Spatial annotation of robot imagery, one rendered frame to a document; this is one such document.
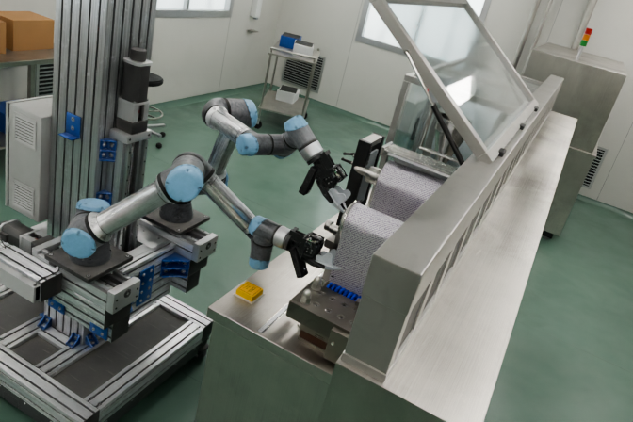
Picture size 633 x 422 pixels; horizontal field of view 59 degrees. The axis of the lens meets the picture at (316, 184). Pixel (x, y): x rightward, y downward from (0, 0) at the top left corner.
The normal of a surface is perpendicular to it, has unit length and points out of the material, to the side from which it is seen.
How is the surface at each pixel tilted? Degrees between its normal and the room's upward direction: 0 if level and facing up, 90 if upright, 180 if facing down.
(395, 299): 90
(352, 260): 90
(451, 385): 0
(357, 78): 90
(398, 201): 92
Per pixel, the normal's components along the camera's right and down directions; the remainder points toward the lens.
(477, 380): 0.22, -0.89
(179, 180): 0.22, 0.35
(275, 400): -0.45, 0.25
